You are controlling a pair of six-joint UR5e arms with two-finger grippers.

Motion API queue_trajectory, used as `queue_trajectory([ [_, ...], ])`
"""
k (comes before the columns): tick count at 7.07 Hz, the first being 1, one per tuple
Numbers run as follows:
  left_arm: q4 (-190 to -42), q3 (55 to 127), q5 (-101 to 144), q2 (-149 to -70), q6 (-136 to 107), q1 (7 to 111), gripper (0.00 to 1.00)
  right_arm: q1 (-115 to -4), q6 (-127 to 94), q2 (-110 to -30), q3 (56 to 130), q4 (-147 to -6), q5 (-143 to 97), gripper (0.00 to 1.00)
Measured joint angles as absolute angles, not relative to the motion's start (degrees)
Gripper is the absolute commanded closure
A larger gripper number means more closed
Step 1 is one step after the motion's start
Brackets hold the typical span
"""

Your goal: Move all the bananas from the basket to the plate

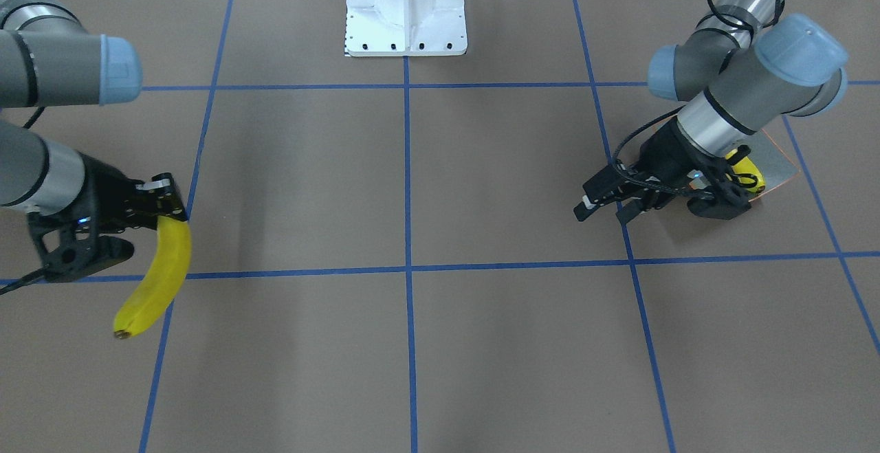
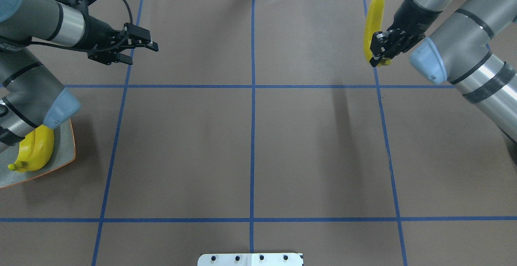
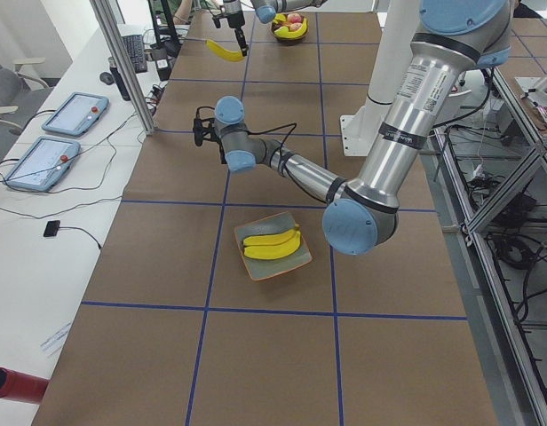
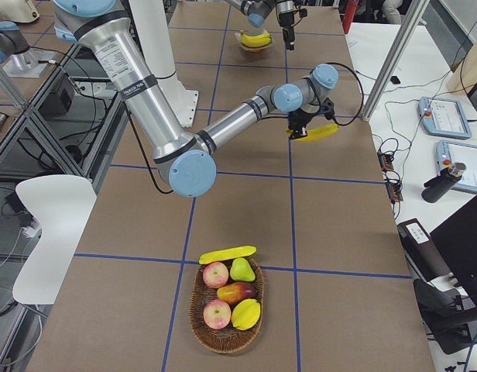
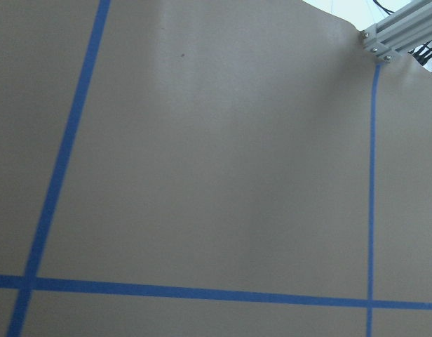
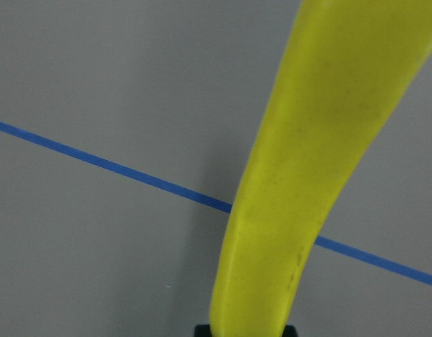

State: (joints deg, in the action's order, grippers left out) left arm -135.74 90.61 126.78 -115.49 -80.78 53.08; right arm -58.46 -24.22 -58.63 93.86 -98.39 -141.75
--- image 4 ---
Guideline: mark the aluminium frame post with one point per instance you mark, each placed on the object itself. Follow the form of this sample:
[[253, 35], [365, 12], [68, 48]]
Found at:
[[403, 36]]

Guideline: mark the black label printer box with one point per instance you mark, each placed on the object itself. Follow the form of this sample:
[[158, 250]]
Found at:
[[421, 250]]

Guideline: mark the red yellow mango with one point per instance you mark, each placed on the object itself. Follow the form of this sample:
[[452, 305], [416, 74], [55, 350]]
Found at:
[[236, 292]]

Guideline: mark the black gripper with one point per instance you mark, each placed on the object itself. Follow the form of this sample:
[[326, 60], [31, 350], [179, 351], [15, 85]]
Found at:
[[286, 20], [303, 117]]

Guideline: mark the brown wicker basket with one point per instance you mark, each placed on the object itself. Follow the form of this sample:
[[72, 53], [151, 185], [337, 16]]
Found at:
[[229, 339]]

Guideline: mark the pink apple near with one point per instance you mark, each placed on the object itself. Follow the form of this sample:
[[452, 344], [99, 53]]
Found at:
[[217, 314]]

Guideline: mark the green pear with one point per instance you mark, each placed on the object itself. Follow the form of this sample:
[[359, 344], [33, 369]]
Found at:
[[241, 270]]

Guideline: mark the pink apple far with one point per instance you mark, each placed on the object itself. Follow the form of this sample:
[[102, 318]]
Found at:
[[215, 275]]

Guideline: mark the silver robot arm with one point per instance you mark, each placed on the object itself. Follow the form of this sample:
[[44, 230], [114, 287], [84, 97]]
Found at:
[[183, 159], [257, 11]]

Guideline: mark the blue teach pendant far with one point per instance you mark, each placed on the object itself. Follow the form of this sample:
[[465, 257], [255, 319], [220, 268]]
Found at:
[[444, 117]]

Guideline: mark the grey orange square plate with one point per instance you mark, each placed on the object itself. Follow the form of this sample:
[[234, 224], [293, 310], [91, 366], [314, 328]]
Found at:
[[251, 49]]

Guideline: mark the blue teach pendant near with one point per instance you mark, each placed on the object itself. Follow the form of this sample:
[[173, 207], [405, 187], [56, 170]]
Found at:
[[459, 152]]

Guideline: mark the black monitor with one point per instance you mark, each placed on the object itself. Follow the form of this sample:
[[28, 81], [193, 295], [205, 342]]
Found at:
[[456, 241]]

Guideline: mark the yellow starfruit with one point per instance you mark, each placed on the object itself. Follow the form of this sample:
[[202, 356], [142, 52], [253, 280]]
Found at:
[[246, 314]]

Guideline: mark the yellow banana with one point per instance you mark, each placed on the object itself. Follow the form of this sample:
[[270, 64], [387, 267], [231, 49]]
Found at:
[[318, 133], [226, 254], [255, 38], [256, 45]]

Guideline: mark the pink apple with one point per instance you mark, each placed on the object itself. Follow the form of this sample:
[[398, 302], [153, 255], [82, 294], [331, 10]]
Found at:
[[217, 314], [215, 275]]

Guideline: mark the blue teach pendant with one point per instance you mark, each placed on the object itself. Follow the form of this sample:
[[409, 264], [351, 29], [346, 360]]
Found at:
[[444, 117], [459, 152]]

